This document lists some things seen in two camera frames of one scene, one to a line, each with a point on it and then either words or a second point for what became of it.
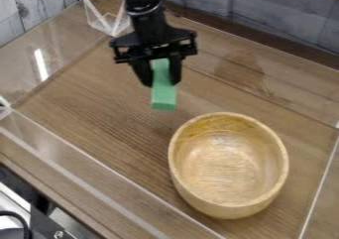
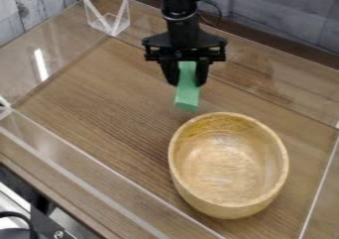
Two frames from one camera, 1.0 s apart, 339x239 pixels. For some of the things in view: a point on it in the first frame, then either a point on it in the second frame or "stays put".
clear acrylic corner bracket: x=113 y=24 stays put
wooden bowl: x=228 y=164 stays put
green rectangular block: x=164 y=87 → x=188 y=91
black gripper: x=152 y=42 → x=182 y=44
